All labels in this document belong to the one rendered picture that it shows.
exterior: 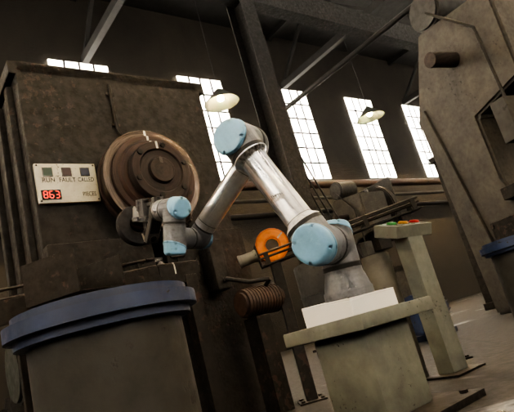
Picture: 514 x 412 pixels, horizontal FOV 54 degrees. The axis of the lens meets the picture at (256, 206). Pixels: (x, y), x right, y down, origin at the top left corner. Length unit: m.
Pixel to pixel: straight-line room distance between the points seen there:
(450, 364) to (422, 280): 0.32
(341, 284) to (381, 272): 0.66
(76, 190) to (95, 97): 0.52
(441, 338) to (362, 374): 0.68
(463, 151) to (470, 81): 0.54
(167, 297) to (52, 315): 0.17
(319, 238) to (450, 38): 3.25
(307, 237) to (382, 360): 0.39
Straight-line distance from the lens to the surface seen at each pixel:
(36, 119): 2.47
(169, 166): 2.30
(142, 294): 0.79
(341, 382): 1.54
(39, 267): 1.77
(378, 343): 1.47
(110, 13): 9.38
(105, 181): 2.25
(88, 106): 2.59
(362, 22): 9.86
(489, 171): 4.21
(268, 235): 2.38
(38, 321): 0.81
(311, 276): 4.79
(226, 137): 1.55
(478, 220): 4.30
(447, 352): 2.10
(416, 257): 2.10
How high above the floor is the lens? 0.30
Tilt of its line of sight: 14 degrees up
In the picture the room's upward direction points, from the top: 15 degrees counter-clockwise
